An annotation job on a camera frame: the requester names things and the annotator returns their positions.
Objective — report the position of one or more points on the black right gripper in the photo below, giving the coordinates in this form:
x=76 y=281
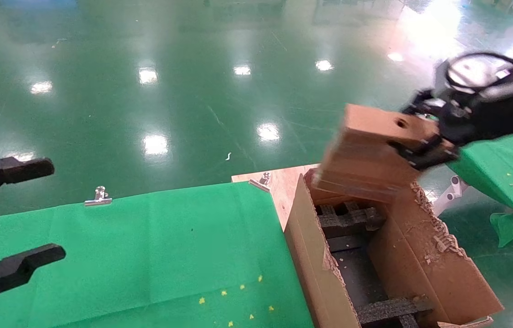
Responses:
x=497 y=114

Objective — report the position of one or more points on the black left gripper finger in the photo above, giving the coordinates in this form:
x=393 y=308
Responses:
x=15 y=269
x=19 y=170

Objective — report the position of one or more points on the small brown cardboard box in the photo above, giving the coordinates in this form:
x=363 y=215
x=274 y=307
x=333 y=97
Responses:
x=365 y=159

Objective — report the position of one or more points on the large open cardboard carton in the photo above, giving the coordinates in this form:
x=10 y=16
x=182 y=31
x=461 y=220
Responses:
x=311 y=255

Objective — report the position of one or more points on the silver metal binder clip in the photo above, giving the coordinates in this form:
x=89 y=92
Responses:
x=99 y=198
x=261 y=181

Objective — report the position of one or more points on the green tablecloth with hanging corner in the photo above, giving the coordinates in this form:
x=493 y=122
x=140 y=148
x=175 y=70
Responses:
x=511 y=182

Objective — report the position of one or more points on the large green tablecloth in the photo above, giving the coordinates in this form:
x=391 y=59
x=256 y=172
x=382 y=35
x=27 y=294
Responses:
x=124 y=255

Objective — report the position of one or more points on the black foam insert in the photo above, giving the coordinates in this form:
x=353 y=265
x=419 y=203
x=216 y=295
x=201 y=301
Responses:
x=352 y=218

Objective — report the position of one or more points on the grey metal table bracket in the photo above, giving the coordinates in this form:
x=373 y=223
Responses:
x=452 y=193

